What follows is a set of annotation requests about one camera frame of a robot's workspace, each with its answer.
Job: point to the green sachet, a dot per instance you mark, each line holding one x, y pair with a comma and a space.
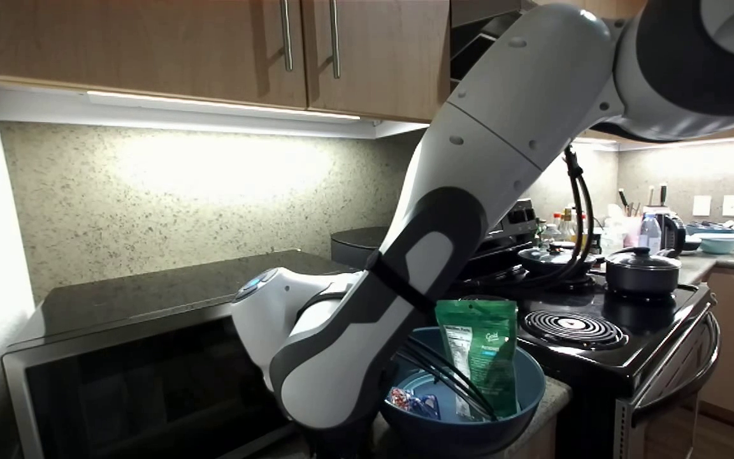
485, 349

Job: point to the dark blue sachet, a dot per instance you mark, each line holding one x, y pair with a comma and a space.
413, 405

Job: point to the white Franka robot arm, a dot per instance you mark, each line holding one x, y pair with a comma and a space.
503, 143

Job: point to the blue dish bowl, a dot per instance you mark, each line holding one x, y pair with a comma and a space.
520, 398

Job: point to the wooden upper cabinet door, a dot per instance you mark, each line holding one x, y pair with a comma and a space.
382, 53
127, 43

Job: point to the black pan with lid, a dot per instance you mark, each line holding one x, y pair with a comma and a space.
553, 267

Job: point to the steel range hood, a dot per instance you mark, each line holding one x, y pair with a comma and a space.
470, 34

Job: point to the under-cabinet light strip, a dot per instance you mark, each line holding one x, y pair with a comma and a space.
171, 111

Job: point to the black pot with lid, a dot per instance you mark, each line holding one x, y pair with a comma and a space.
641, 276

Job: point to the clear plastic bottle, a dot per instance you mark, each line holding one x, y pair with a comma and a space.
647, 233

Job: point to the stainless steel microwave oven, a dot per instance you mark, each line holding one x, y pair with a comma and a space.
127, 384

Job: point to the black electric stove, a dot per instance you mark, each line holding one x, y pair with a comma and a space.
637, 349

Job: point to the black kettle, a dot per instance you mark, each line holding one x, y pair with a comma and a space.
673, 231

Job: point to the light blue bowl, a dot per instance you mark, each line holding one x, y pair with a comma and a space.
721, 244

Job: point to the white wall outlet plate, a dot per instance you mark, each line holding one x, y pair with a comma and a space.
701, 205

